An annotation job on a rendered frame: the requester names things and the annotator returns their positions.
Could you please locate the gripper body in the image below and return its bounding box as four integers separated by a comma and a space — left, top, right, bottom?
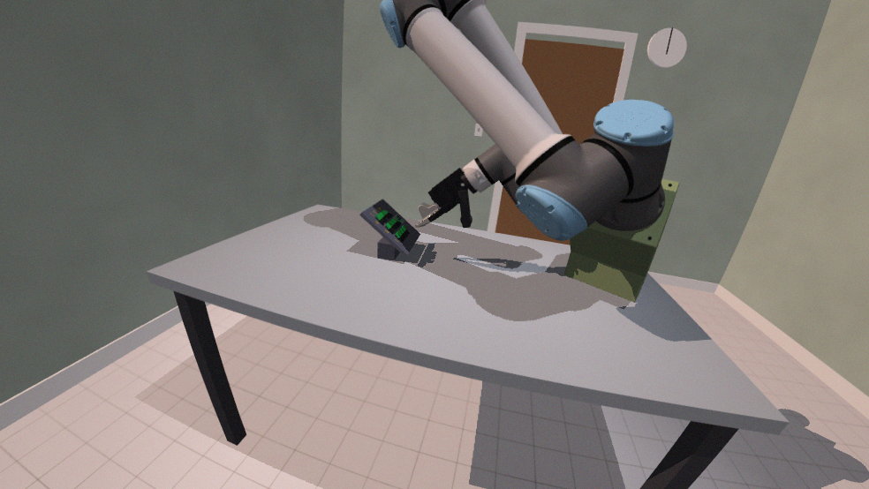
428, 168, 477, 210

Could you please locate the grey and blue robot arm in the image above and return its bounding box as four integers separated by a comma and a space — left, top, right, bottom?
380, 0, 674, 241

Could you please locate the dark grey switch panel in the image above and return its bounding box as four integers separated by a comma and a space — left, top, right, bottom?
360, 199, 420, 260

